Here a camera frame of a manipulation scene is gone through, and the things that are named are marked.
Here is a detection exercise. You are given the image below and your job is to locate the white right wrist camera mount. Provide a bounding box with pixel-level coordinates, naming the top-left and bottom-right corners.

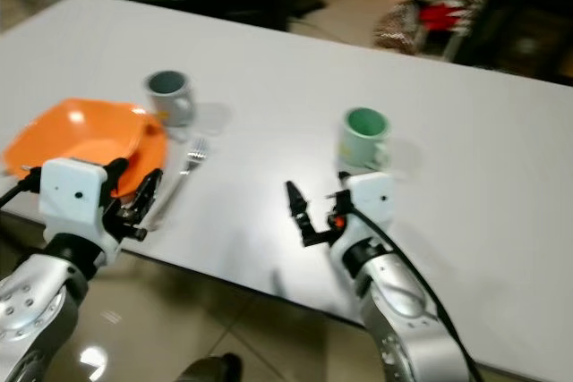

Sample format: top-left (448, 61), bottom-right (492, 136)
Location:
top-left (331, 171), bottom-right (397, 256)

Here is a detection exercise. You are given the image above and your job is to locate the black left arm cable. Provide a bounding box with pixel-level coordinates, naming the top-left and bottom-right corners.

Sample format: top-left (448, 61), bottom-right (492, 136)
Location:
top-left (0, 171), bottom-right (46, 209)

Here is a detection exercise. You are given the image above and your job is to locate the black cabinet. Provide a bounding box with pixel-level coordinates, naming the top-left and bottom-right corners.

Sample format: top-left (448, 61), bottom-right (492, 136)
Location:
top-left (450, 0), bottom-right (573, 89)

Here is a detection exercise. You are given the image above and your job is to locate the silver fork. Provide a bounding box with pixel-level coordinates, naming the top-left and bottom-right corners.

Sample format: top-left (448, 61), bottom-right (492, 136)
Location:
top-left (159, 136), bottom-right (210, 224)

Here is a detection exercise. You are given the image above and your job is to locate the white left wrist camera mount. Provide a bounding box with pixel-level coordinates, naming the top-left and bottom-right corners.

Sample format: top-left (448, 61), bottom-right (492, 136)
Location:
top-left (39, 157), bottom-right (119, 250)

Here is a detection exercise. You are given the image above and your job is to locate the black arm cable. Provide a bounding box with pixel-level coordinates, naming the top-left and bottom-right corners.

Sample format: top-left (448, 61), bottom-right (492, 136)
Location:
top-left (351, 207), bottom-right (486, 382)
top-left (0, 171), bottom-right (46, 209)

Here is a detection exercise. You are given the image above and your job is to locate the grey mug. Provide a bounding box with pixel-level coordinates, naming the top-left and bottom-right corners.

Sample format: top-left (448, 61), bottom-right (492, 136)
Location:
top-left (144, 70), bottom-right (197, 129)

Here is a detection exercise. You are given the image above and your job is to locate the green mug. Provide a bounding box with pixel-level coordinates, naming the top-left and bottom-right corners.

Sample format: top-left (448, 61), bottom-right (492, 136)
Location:
top-left (338, 106), bottom-right (394, 174)

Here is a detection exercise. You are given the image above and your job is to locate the leopard print bag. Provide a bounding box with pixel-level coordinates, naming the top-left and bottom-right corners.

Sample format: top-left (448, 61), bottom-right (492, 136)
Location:
top-left (373, 0), bottom-right (432, 55)

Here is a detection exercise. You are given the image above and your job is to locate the dark robot foot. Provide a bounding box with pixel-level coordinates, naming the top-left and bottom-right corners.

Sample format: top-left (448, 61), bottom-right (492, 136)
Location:
top-left (174, 352), bottom-right (244, 382)

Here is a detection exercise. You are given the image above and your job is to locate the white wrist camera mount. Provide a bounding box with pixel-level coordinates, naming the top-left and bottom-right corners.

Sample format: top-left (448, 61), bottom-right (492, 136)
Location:
top-left (39, 157), bottom-right (119, 250)
top-left (331, 171), bottom-right (397, 256)

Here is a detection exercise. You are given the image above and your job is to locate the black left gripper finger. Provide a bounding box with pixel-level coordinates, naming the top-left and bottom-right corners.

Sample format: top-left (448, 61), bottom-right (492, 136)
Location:
top-left (104, 157), bottom-right (132, 199)
top-left (133, 169), bottom-right (165, 219)

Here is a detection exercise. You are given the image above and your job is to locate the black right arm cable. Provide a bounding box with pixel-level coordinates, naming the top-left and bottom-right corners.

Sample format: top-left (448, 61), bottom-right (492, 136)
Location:
top-left (351, 207), bottom-right (486, 382)

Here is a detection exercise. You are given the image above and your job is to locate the orange square plate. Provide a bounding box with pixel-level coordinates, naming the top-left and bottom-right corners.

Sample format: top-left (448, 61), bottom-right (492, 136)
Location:
top-left (2, 97), bottom-right (170, 193)

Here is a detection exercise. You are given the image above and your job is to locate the red and white bag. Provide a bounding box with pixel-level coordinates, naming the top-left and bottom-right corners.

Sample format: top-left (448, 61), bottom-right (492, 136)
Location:
top-left (406, 0), bottom-right (483, 36)

